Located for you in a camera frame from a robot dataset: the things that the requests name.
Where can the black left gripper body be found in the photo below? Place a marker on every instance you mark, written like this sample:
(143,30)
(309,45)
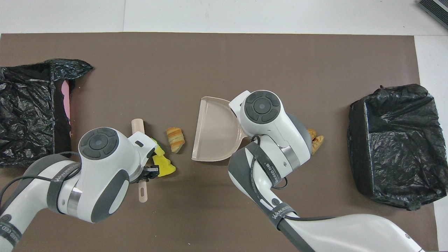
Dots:
(137,179)

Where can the yellow green scouring sponge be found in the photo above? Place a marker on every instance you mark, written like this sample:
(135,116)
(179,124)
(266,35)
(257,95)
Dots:
(159,150)
(164,166)

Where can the striped toy bread wedge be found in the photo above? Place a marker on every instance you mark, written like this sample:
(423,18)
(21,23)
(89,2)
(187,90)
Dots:
(175,140)

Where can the beige hand brush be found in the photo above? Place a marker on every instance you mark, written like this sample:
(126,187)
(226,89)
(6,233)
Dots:
(137,126)

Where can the beige plastic dustpan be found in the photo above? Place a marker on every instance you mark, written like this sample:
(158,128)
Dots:
(213,133)

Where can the small toy bread piece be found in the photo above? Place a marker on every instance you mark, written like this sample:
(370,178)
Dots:
(317,142)

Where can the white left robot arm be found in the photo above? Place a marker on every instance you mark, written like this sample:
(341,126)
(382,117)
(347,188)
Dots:
(98,168)

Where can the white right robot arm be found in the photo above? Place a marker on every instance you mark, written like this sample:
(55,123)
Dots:
(266,115)

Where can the pink bin with black bag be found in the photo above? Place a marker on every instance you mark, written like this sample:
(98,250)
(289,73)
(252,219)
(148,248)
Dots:
(28,112)

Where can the open bin with black bag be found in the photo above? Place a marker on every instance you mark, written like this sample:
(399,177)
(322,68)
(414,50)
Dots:
(402,157)

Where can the brown table mat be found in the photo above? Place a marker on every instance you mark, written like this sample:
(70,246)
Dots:
(245,63)

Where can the dark grey ridged object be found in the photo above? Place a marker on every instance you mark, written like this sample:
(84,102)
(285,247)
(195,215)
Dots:
(437,10)

